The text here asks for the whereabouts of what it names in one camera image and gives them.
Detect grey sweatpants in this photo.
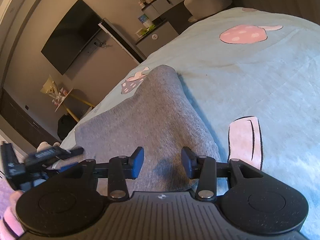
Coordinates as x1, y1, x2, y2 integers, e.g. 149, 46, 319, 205
53, 64, 222, 193

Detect left hand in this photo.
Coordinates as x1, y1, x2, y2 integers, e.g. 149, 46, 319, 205
0, 141, 62, 240

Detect yellow leg side table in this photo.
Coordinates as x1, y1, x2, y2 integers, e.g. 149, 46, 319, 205
54, 88, 96, 123

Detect light blue bed cover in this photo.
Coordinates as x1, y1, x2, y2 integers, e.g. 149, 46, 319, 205
61, 8, 319, 239

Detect blue white tissue canister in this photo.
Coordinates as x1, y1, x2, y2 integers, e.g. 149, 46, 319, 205
138, 14, 154, 28

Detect grey dresser cabinet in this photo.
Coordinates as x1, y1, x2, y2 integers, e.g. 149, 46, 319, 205
136, 0, 192, 57

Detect wall mounted television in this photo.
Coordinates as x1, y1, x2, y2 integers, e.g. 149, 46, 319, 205
41, 0, 101, 75

